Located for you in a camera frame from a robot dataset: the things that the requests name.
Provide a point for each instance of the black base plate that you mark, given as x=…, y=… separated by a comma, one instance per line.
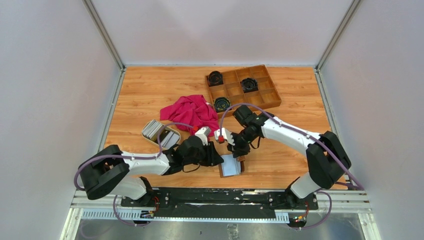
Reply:
x=214, y=203

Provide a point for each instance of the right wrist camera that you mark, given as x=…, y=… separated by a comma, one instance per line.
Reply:
x=224, y=135

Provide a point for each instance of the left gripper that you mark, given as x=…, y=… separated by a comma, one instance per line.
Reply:
x=214, y=157

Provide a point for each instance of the beige oval card box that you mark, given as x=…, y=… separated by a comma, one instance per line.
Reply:
x=160, y=134

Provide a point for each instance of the brown leather card holder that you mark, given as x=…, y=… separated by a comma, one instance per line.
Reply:
x=230, y=166

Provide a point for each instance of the wooden compartment tray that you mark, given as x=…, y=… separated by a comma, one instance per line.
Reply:
x=266, y=97

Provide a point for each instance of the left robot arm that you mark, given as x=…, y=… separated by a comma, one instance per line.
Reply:
x=117, y=172

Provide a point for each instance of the aluminium frame rail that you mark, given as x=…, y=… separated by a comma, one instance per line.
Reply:
x=330, y=202

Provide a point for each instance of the black coiled belt bottom-left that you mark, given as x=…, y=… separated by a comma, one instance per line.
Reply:
x=221, y=104

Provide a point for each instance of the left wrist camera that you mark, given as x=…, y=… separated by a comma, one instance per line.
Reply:
x=203, y=134

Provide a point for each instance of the magenta cloth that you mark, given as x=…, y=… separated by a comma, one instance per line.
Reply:
x=191, y=110

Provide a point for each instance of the black coiled belt top-left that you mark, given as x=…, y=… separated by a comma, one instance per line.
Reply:
x=215, y=78

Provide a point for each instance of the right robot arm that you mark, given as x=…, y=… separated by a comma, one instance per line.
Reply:
x=326, y=158

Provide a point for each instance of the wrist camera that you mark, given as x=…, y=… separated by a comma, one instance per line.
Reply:
x=203, y=134
x=224, y=135

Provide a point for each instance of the black coiled belt centre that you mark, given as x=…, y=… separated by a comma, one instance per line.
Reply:
x=249, y=85

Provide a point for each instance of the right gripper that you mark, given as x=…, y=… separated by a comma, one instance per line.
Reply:
x=237, y=150

